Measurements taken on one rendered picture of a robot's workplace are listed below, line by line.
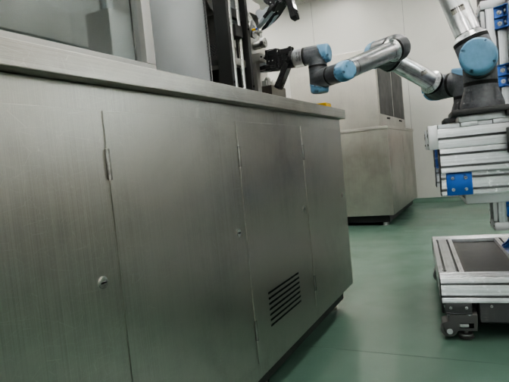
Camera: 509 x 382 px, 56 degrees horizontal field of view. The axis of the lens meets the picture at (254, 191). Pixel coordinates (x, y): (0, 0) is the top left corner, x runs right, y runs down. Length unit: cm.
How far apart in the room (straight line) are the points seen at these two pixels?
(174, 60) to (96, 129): 99
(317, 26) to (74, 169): 617
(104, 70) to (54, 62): 10
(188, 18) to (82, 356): 128
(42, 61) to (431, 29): 595
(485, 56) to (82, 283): 143
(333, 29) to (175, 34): 505
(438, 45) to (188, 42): 493
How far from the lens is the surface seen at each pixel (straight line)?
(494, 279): 186
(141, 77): 94
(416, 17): 656
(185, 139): 108
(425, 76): 242
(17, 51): 76
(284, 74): 204
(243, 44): 176
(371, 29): 664
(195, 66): 177
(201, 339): 112
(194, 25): 180
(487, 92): 192
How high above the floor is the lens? 70
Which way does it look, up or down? 3 degrees down
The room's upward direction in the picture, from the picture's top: 5 degrees counter-clockwise
